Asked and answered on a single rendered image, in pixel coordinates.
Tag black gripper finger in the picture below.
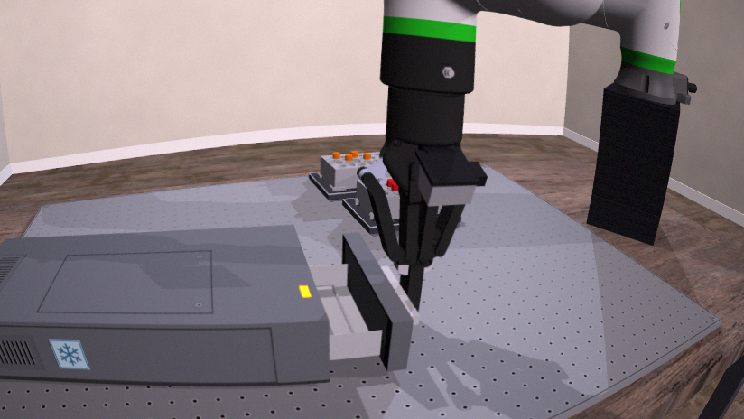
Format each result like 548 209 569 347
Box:
414 195 466 312
357 156 422 304

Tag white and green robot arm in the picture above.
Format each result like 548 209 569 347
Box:
380 0 697 207

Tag white tube rack with holes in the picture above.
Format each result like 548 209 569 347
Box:
356 180 442 219
321 152 380 189

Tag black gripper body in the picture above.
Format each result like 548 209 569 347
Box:
379 86 465 193

